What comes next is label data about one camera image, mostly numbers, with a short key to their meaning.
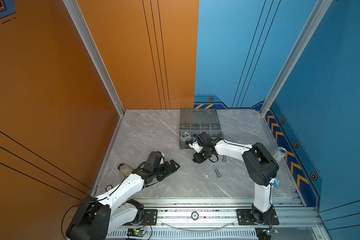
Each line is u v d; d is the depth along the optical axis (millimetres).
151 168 658
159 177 725
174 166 765
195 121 1143
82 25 746
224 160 919
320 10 703
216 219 747
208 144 741
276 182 826
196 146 870
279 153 811
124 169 851
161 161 697
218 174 868
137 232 706
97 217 400
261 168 512
